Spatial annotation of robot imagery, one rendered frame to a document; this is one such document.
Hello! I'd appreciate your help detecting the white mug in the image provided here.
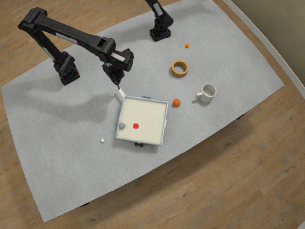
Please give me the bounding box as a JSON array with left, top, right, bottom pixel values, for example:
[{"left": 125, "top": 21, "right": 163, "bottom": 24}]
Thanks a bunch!
[{"left": 196, "top": 83, "right": 216, "bottom": 103}]

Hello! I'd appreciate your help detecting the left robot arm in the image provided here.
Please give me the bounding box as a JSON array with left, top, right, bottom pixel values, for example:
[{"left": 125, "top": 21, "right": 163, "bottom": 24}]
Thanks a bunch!
[{"left": 145, "top": 0, "right": 174, "bottom": 39}]

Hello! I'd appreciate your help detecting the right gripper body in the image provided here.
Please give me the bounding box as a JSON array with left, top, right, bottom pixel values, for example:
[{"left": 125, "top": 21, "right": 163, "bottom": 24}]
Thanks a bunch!
[{"left": 102, "top": 64, "right": 124, "bottom": 83}]

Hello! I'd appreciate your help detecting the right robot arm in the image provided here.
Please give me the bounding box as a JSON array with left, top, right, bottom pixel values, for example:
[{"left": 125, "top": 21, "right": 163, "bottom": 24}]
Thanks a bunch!
[{"left": 17, "top": 7, "right": 134, "bottom": 84}]

